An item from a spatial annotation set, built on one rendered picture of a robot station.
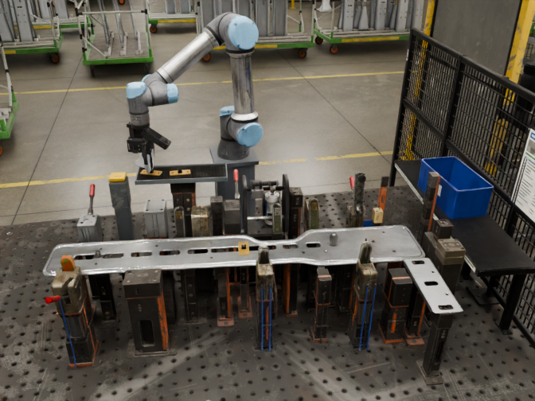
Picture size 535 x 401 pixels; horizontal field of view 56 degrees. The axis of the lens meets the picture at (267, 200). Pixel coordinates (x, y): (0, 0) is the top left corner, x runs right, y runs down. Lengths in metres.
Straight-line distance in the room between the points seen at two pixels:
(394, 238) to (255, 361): 0.70
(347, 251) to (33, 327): 1.24
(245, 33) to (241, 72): 0.15
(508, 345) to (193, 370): 1.16
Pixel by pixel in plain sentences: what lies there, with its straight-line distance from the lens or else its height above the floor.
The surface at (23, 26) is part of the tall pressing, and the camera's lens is 9.25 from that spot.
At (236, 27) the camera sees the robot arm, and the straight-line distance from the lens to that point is 2.02.
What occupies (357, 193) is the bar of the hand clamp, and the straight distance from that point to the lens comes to 2.02.
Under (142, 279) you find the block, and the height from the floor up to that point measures 1.03.
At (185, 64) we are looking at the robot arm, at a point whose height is 1.56.
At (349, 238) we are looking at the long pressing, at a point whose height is 1.00.
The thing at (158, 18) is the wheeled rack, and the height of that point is 0.28.
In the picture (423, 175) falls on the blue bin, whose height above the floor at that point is 1.10.
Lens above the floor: 2.08
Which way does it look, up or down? 29 degrees down
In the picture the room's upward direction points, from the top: straight up
